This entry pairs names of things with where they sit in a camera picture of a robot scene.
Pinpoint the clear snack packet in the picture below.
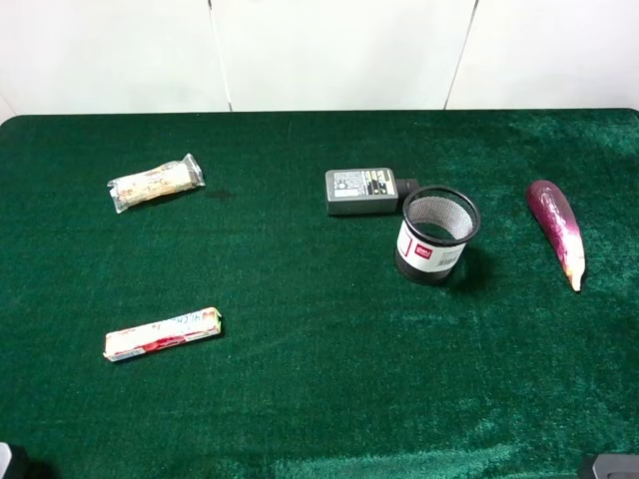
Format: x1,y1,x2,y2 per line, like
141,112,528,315
107,154,206,214

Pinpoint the grey object bottom right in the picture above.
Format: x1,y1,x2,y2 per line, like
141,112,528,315
577,453,639,479

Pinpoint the black object bottom left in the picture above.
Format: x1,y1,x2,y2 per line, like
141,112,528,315
0,442,57,479

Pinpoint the black mesh pen cup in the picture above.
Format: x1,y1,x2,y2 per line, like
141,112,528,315
394,186,480,285

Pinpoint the red white candy box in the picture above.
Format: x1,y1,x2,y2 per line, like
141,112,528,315
103,307,222,362

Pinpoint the purple eggplant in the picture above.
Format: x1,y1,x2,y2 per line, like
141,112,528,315
525,180,586,292

